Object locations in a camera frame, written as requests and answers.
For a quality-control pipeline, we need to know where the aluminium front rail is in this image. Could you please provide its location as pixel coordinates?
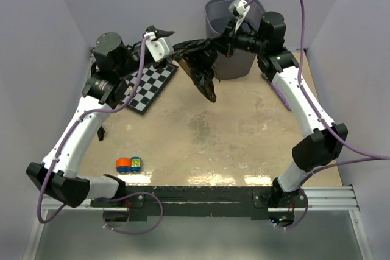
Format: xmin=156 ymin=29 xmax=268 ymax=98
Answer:
xmin=41 ymin=186 xmax=360 ymax=211

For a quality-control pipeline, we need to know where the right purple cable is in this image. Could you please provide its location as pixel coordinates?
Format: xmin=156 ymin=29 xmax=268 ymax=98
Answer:
xmin=243 ymin=0 xmax=390 ymax=230

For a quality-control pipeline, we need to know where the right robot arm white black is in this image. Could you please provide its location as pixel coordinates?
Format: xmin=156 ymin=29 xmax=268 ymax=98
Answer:
xmin=210 ymin=12 xmax=348 ymax=207

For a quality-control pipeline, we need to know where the black white chessboard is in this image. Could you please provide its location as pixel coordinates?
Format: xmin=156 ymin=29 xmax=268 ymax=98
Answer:
xmin=127 ymin=64 xmax=179 ymax=115

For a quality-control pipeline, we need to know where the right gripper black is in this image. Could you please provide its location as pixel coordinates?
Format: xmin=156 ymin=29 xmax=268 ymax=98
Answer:
xmin=205 ymin=18 xmax=267 ymax=58

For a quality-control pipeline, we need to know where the purple glitter toy microphone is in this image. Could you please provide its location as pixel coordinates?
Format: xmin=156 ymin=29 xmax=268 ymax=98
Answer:
xmin=268 ymin=82 xmax=292 ymax=111

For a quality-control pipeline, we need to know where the purple cable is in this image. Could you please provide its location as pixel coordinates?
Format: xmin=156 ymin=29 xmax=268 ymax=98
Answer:
xmin=243 ymin=0 xmax=390 ymax=230
xmin=37 ymin=35 xmax=164 ymax=233

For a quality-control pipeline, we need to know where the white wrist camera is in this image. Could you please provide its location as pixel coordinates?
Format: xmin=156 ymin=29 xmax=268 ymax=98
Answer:
xmin=228 ymin=0 xmax=250 ymax=32
xmin=144 ymin=32 xmax=171 ymax=63

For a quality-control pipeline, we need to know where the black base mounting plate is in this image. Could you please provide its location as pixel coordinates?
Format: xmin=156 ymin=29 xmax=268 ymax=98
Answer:
xmin=91 ymin=186 xmax=308 ymax=223

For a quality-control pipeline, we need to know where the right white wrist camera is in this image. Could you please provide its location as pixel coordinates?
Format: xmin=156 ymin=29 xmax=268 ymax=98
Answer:
xmin=228 ymin=0 xmax=250 ymax=32

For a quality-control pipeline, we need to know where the aluminium left side rail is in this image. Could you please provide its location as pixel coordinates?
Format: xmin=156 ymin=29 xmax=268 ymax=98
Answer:
xmin=80 ymin=47 xmax=99 ymax=97

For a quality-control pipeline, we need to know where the orange blue toy car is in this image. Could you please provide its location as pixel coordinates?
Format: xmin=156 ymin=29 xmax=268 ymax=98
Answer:
xmin=116 ymin=156 xmax=142 ymax=174

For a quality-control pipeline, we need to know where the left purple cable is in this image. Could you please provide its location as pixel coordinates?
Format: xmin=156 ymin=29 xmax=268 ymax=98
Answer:
xmin=37 ymin=35 xmax=164 ymax=233

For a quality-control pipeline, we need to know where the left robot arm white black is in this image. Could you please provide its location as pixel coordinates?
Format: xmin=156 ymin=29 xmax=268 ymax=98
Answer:
xmin=26 ymin=26 xmax=174 ymax=208

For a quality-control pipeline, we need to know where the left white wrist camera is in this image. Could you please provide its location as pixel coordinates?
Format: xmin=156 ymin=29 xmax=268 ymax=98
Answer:
xmin=144 ymin=32 xmax=171 ymax=63

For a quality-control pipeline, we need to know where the aluminium rail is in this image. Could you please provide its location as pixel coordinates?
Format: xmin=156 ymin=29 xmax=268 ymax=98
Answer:
xmin=80 ymin=47 xmax=99 ymax=97
xmin=41 ymin=186 xmax=360 ymax=211

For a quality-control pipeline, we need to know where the black plastic trash bag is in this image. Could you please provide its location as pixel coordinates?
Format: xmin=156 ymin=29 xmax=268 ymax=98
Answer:
xmin=172 ymin=38 xmax=218 ymax=103

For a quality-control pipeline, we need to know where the small black flat piece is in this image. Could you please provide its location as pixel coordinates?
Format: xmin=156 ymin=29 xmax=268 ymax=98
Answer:
xmin=97 ymin=126 xmax=105 ymax=141

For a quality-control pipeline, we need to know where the grey plastic trash bin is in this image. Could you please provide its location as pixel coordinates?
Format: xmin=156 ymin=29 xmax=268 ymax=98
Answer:
xmin=205 ymin=0 xmax=265 ymax=80

